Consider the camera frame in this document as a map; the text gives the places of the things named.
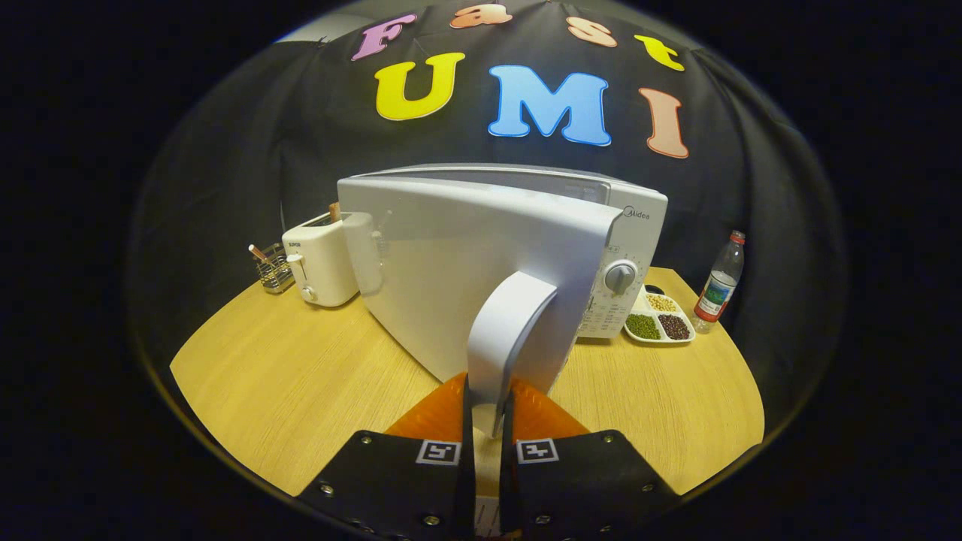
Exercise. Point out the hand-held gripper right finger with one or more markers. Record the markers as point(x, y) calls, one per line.
point(508, 488)

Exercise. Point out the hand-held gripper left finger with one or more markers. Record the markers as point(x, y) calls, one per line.
point(469, 481)

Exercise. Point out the white toaster oven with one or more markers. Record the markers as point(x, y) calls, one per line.
point(451, 263)

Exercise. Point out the cream bread toaster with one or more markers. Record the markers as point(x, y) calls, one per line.
point(319, 263)

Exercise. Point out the white divided bean dish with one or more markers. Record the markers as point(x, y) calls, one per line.
point(642, 327)

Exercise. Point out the clear plastic water bottle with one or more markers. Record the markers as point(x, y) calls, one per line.
point(718, 289)

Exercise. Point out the brown toast slice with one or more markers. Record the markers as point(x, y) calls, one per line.
point(334, 213)

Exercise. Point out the thin brown white stick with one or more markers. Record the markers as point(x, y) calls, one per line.
point(257, 252)

